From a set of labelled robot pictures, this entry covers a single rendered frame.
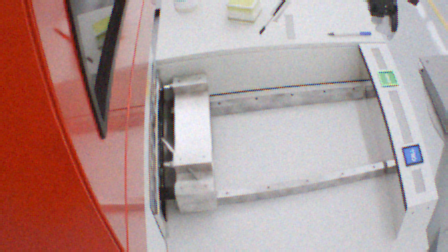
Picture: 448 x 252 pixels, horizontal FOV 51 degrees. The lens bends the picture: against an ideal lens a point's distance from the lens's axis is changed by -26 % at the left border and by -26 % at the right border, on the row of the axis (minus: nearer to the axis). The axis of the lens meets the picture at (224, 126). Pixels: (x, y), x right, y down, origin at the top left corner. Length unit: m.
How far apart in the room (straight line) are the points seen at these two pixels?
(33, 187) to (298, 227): 0.82
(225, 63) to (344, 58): 0.31
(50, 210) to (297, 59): 1.03
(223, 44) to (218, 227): 0.45
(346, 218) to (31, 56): 0.98
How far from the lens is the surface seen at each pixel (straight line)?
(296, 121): 1.47
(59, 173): 0.53
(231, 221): 1.30
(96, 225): 0.59
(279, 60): 1.49
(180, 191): 1.25
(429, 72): 1.59
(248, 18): 1.52
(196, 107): 1.45
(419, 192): 1.17
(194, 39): 1.51
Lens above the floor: 1.88
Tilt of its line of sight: 46 degrees down
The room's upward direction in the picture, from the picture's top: 9 degrees counter-clockwise
